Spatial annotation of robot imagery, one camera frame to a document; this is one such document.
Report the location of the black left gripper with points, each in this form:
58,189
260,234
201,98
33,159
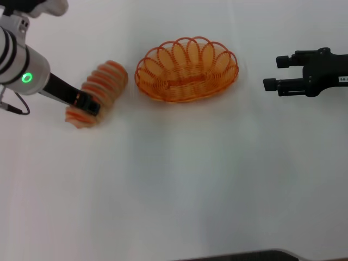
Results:
61,89

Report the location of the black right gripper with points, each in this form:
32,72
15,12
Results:
326,70

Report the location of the orange striped bread loaf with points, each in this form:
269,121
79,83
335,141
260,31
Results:
108,79

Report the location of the dark robot base cover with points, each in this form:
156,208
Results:
258,257

